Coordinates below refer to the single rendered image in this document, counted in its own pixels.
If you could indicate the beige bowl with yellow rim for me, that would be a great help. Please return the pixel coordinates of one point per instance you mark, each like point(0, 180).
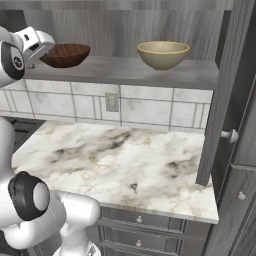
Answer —
point(162, 58)

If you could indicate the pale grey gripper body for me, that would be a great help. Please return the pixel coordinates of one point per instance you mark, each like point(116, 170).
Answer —
point(45, 41)

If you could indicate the silver cabinet door knob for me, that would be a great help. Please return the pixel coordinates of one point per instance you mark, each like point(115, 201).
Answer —
point(230, 136)

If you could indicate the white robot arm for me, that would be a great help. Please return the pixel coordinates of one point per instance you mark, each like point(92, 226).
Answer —
point(20, 213)

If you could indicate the black hob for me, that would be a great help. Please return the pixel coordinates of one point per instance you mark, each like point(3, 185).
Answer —
point(23, 130)

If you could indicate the silver cupboard knob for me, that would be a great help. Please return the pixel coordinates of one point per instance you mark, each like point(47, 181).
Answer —
point(241, 196)

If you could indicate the brown wooden bowl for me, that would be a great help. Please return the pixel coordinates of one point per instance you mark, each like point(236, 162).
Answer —
point(68, 55)

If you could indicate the grey drawer front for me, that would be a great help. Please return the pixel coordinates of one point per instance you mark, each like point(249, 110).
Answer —
point(156, 221)
point(120, 241)

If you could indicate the silver drawer knob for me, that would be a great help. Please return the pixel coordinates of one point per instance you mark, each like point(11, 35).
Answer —
point(139, 219)
point(138, 243)

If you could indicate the grey wall outlet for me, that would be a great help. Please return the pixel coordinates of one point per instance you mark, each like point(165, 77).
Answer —
point(112, 102)

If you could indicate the grey wooden cabinet door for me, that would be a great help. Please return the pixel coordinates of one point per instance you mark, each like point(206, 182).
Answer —
point(220, 83)

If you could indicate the grey wooden wall cabinet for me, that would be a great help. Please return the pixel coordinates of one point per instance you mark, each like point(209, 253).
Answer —
point(133, 71)

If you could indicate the grey tall cupboard door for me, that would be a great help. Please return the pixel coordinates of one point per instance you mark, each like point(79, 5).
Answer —
point(233, 220)

